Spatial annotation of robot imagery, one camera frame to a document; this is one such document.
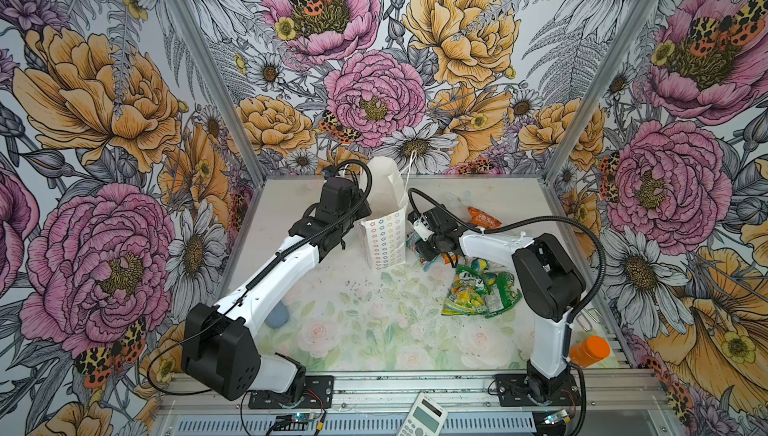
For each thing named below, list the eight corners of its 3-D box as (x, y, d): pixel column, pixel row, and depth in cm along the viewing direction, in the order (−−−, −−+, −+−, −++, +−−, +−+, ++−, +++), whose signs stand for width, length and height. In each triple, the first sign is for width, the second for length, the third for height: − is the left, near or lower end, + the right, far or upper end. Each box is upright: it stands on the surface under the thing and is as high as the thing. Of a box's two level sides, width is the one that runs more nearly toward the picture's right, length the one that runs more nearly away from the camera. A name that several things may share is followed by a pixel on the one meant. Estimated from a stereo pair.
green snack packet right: (485, 317, 88) (489, 310, 84) (477, 280, 96) (481, 272, 91) (519, 318, 88) (525, 310, 84) (509, 280, 96) (514, 272, 91)
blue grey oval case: (266, 324, 87) (263, 321, 85) (282, 303, 91) (280, 300, 89) (279, 332, 86) (276, 328, 84) (294, 310, 90) (292, 307, 88)
